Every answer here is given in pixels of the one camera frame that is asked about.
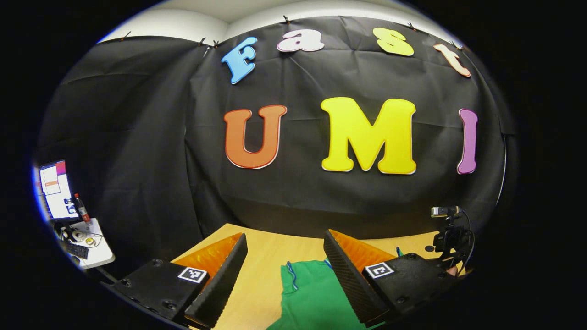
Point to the tape roll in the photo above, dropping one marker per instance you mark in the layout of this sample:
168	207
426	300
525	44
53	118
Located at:
78	235
90	241

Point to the black keyboard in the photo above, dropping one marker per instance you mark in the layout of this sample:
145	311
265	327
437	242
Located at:
75	250

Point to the green T-shirt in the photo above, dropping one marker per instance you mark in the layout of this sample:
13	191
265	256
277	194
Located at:
312	298

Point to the red bottle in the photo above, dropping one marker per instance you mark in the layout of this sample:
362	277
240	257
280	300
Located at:
82	211

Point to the computer monitor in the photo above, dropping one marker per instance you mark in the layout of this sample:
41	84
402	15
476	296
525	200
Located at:
56	190

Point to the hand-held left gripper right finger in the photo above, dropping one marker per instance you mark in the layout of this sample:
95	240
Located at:
348	279

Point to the white side table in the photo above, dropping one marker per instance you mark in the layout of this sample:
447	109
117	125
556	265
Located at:
102	252

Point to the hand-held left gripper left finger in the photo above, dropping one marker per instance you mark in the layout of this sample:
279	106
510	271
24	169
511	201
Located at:
222	284

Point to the black backdrop cloth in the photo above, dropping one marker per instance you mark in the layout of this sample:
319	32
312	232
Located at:
321	192

